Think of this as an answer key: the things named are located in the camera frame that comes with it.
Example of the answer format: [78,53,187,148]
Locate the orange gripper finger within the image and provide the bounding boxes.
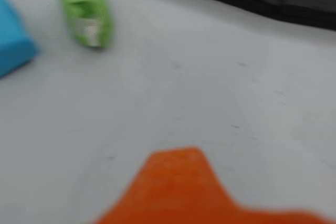
[94,146,336,224]

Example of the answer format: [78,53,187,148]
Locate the green paper ball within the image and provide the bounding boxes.
[54,0,115,49]

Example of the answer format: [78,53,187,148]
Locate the blue paper ball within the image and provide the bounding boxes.
[0,0,40,79]

